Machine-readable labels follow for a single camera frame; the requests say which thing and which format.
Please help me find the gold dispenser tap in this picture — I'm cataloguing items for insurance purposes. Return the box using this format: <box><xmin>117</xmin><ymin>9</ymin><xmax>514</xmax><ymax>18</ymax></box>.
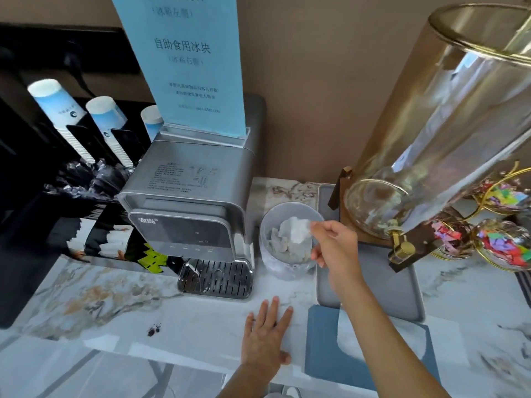
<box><xmin>387</xmin><ymin>229</ymin><xmax>417</xmax><ymax>266</ymax></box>

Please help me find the clear acrylic sign holder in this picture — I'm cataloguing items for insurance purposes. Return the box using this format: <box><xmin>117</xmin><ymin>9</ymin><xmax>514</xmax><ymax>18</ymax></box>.
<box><xmin>159</xmin><ymin>123</ymin><xmax>252</xmax><ymax>150</ymax></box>

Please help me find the stack of blue paper cups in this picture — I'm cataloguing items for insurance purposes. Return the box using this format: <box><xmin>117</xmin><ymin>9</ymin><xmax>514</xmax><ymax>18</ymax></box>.
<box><xmin>140</xmin><ymin>105</ymin><xmax>165</xmax><ymax>142</ymax></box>
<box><xmin>85</xmin><ymin>96</ymin><xmax>134</xmax><ymax>169</ymax></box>
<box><xmin>27</xmin><ymin>78</ymin><xmax>97</xmax><ymax>164</ymax></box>

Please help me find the small grey waste bin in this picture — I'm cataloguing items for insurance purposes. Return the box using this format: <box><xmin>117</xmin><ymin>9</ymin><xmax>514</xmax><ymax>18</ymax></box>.
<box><xmin>259</xmin><ymin>201</ymin><xmax>327</xmax><ymax>282</ymax></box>

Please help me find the silver water dispenser machine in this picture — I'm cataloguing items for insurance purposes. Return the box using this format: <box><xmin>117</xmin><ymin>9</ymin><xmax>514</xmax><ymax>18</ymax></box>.
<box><xmin>117</xmin><ymin>93</ymin><xmax>267</xmax><ymax>301</ymax></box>

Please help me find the person's left forearm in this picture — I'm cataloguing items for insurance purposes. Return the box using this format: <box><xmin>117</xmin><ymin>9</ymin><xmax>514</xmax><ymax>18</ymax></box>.
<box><xmin>217</xmin><ymin>362</ymin><xmax>271</xmax><ymax>398</ymax></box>

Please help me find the light blue paper sign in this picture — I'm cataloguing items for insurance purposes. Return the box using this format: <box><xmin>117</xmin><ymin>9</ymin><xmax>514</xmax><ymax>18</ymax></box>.
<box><xmin>110</xmin><ymin>0</ymin><xmax>248</xmax><ymax>139</ymax></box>

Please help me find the grey rectangular tray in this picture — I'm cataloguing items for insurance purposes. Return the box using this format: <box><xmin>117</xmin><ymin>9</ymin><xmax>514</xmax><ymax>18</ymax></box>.
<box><xmin>316</xmin><ymin>183</ymin><xmax>427</xmax><ymax>324</ymax></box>

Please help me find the black cup organiser rack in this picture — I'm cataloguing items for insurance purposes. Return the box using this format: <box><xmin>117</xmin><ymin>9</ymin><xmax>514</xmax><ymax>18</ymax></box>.
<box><xmin>0</xmin><ymin>22</ymin><xmax>155</xmax><ymax>330</ymax></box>

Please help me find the person's right forearm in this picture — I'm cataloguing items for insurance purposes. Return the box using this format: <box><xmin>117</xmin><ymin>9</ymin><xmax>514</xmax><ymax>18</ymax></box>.
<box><xmin>331</xmin><ymin>279</ymin><xmax>452</xmax><ymax>398</ymax></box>

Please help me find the glass bowl of colourful candy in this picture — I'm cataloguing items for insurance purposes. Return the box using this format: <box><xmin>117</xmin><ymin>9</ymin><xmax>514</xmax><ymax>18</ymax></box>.
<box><xmin>431</xmin><ymin>209</ymin><xmax>474</xmax><ymax>260</ymax></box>
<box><xmin>472</xmin><ymin>178</ymin><xmax>531</xmax><ymax>216</ymax></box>
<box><xmin>472</xmin><ymin>219</ymin><xmax>531</xmax><ymax>273</ymax></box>

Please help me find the white tissue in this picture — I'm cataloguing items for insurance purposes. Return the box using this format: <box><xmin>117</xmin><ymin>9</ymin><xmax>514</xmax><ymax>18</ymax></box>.
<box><xmin>278</xmin><ymin>216</ymin><xmax>313</xmax><ymax>264</ymax></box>

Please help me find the pile of black foil packets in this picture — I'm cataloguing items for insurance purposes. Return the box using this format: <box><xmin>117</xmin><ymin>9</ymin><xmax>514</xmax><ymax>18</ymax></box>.
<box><xmin>43</xmin><ymin>159</ymin><xmax>134</xmax><ymax>202</ymax></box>

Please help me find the person's left hand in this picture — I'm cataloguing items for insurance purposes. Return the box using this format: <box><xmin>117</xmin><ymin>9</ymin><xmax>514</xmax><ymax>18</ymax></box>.
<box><xmin>241</xmin><ymin>297</ymin><xmax>294</xmax><ymax>379</ymax></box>

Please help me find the row of yellow green packets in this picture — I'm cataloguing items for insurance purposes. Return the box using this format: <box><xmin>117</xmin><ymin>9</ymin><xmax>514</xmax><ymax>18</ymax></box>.
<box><xmin>136</xmin><ymin>243</ymin><xmax>169</xmax><ymax>274</ymax></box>

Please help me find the gold wire bowl stand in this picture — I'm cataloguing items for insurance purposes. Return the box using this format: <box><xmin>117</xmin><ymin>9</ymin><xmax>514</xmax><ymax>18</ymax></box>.
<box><xmin>460</xmin><ymin>161</ymin><xmax>531</xmax><ymax>228</ymax></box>

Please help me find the blue and white mat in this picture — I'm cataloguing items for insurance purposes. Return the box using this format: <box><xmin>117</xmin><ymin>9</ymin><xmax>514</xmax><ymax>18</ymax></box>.
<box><xmin>304</xmin><ymin>304</ymin><xmax>441</xmax><ymax>392</ymax></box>

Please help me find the person's right hand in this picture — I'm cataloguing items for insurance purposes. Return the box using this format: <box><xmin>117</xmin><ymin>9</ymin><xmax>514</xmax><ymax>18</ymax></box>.
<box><xmin>309</xmin><ymin>221</ymin><xmax>366</xmax><ymax>295</ymax></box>

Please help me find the row of white flower packets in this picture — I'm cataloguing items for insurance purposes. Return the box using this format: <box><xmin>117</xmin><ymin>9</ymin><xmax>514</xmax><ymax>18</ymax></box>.
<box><xmin>66</xmin><ymin>216</ymin><xmax>138</xmax><ymax>262</ymax></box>

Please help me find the dark wooden dispenser stand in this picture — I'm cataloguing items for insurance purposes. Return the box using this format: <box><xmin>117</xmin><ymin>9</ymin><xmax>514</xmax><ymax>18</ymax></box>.
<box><xmin>327</xmin><ymin>166</ymin><xmax>445</xmax><ymax>273</ymax></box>

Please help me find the large glass beverage dispenser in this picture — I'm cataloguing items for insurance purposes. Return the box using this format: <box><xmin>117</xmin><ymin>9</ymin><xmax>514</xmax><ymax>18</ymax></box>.
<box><xmin>343</xmin><ymin>3</ymin><xmax>531</xmax><ymax>242</ymax></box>

